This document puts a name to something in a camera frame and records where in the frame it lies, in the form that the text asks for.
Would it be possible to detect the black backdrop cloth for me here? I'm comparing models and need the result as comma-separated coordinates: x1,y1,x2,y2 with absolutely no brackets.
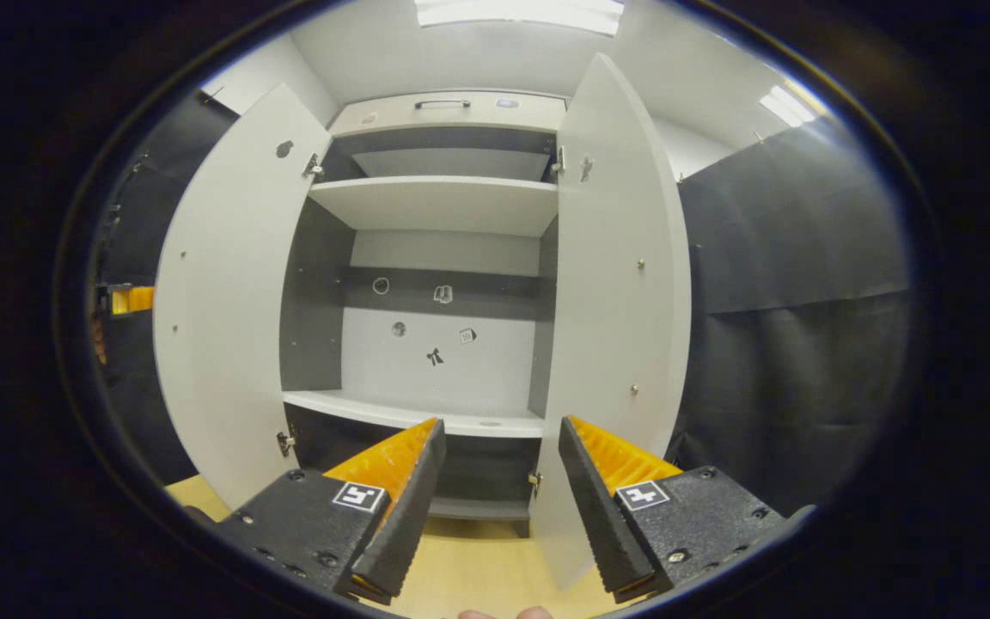
95,90,242,487
665,116,913,517

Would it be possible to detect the narrow ceiling light panel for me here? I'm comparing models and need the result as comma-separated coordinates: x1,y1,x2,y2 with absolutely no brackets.
758,82,831,128

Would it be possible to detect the wide ceiling light panel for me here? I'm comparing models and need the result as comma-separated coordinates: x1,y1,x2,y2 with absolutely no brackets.
413,0,626,38

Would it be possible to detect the grey cabinet drawer front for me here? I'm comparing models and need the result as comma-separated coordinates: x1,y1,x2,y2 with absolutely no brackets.
327,90,567,138

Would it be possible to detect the grey cabinet door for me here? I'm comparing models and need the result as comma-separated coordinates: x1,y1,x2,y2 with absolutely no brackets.
153,83,333,510
529,53,692,592

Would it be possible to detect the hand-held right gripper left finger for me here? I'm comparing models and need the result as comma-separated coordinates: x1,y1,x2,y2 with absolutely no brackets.
184,417,449,607

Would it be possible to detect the grey cabinet shelf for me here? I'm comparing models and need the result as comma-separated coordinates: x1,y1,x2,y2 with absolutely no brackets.
351,148,552,183
282,389,546,439
308,175,559,238

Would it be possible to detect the grey double-door shoe cabinet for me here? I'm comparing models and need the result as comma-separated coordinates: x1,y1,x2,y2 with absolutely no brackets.
153,53,692,592

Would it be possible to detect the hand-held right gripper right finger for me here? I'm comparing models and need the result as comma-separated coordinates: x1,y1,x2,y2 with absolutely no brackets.
557,415,816,604

